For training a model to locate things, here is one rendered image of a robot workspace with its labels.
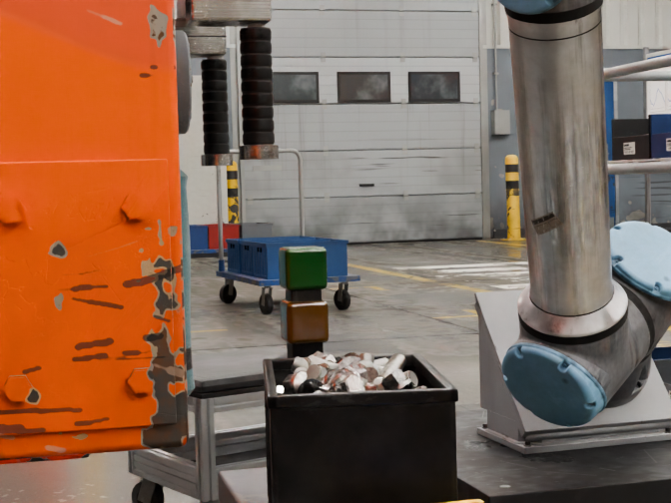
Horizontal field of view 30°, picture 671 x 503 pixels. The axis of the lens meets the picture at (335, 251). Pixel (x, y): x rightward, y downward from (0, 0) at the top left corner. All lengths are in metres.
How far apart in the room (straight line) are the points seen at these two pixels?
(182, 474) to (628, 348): 1.14
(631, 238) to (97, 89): 1.10
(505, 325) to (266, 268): 5.06
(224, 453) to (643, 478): 1.35
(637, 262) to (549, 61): 0.44
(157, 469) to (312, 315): 1.59
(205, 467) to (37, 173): 1.65
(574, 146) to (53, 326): 0.81
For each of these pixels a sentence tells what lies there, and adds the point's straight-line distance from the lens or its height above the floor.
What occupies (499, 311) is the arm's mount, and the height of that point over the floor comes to 0.50.
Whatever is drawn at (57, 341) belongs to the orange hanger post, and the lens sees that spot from 0.95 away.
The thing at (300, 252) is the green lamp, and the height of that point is 0.66.
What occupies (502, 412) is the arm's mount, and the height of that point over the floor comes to 0.35.
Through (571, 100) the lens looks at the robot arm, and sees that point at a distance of 1.53.
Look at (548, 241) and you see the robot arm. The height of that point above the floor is 0.64.
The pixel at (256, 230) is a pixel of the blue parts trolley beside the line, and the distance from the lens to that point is 10.95.
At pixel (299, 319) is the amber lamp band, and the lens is 1.16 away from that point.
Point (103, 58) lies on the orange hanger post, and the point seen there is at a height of 0.82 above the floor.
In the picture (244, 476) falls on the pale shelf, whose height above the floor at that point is 0.45.
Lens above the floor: 0.72
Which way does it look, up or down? 3 degrees down
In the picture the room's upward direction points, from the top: 2 degrees counter-clockwise
